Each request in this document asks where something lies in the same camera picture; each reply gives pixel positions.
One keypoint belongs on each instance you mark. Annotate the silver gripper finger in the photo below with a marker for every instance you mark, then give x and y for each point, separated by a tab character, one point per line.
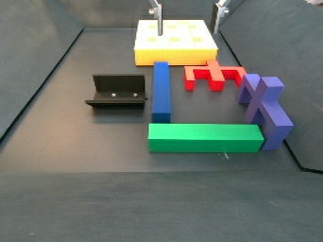
220	10
156	13

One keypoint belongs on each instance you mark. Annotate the purple cross-shaped block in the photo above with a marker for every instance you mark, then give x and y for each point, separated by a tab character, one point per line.
259	93

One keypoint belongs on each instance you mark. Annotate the yellow board with slots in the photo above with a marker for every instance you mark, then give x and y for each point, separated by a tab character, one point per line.
185	43

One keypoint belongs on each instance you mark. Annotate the black angle bracket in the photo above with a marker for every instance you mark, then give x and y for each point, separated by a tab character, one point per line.
119	91

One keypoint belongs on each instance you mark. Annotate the blue long block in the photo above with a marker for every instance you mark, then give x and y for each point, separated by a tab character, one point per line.
161	104

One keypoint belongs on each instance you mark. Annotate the green long block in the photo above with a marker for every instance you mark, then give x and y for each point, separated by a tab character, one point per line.
204	138

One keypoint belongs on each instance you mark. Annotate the red branched block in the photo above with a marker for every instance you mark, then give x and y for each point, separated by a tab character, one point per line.
215	74

